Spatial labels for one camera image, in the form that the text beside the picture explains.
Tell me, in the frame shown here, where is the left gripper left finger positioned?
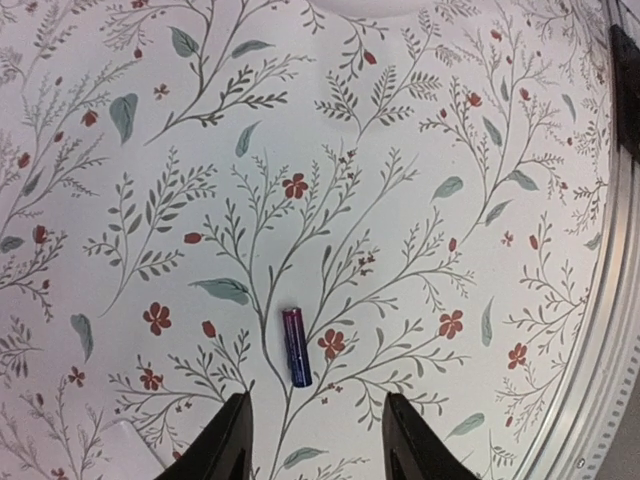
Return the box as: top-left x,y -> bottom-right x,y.
162,392 -> 253,480

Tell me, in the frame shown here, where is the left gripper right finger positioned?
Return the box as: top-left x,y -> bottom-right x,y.
382,393 -> 476,480

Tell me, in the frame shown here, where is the black battery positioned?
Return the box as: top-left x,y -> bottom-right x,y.
282,307 -> 312,388

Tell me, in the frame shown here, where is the white remote battery cover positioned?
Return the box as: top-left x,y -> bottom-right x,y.
100,419 -> 164,480

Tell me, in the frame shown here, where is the front aluminium rail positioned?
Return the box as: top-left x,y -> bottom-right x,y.
514,74 -> 640,480

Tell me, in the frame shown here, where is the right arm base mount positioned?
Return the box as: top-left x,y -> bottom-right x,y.
610,25 -> 639,162

